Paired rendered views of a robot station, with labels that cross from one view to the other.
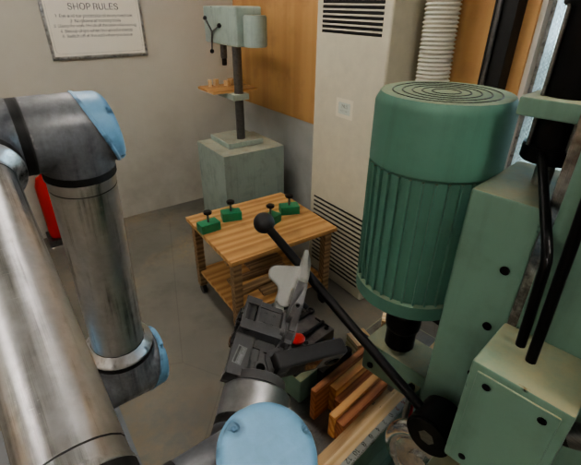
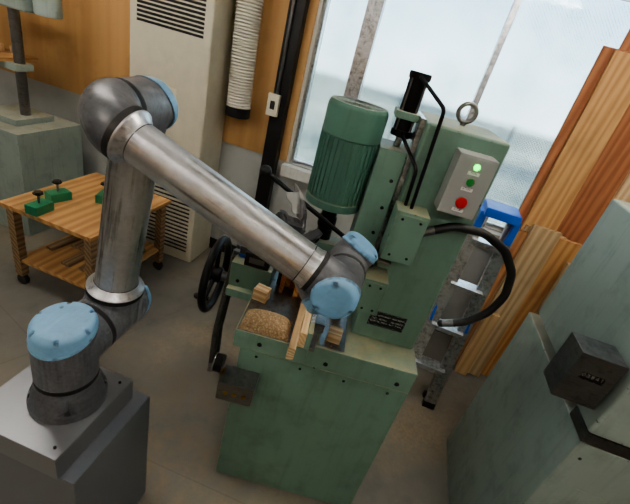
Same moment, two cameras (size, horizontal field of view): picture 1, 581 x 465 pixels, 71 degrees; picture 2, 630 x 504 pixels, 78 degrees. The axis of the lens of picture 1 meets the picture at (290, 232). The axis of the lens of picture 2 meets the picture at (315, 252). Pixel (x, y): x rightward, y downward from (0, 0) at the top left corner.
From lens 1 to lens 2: 70 cm
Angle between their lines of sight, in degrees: 40
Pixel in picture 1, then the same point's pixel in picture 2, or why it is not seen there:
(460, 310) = (370, 203)
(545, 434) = (421, 228)
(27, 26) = not seen: outside the picture
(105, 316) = (133, 254)
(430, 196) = (361, 151)
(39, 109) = (145, 89)
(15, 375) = (276, 228)
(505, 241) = (392, 168)
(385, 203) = (340, 155)
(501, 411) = (407, 226)
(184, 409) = not seen: hidden behind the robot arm
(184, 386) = not seen: hidden behind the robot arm
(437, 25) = (246, 38)
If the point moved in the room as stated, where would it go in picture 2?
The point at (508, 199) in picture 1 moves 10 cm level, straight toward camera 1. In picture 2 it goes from (394, 151) to (406, 162)
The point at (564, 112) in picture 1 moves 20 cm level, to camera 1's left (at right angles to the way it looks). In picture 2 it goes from (411, 117) to (360, 111)
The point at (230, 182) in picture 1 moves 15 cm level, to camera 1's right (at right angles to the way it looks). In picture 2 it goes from (25, 163) to (53, 163)
